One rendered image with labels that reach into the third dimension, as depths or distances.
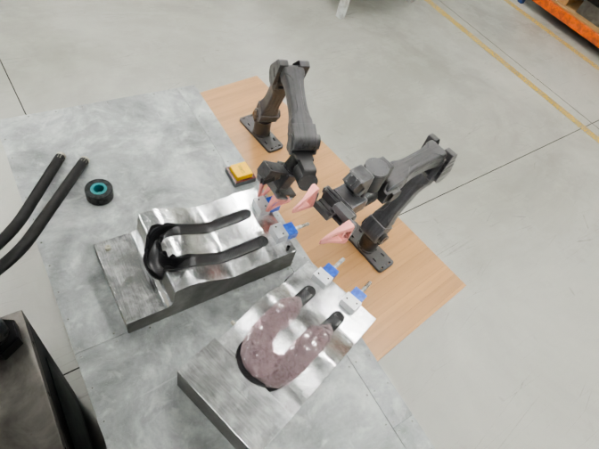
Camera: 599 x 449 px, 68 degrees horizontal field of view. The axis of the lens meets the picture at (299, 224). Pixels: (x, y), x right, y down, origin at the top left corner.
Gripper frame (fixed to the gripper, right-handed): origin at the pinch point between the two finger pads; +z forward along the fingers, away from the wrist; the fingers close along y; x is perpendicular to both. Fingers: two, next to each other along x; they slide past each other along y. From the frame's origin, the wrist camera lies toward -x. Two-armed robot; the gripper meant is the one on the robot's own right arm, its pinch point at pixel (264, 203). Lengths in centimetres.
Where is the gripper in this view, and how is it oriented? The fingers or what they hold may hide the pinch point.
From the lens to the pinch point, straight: 137.1
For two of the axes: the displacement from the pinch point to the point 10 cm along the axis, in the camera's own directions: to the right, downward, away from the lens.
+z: -6.0, 6.7, 4.4
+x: 6.1, 0.2, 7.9
